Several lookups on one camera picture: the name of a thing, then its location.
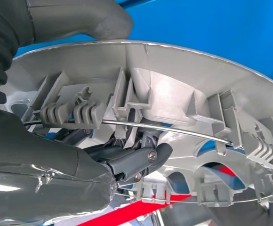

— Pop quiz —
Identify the blue metal shelf rack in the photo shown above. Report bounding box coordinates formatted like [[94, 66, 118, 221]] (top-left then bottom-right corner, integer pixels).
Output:
[[14, 0, 273, 195]]

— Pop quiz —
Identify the red barrier belt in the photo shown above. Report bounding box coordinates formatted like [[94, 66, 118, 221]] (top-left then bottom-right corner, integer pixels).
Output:
[[77, 164, 234, 226]]

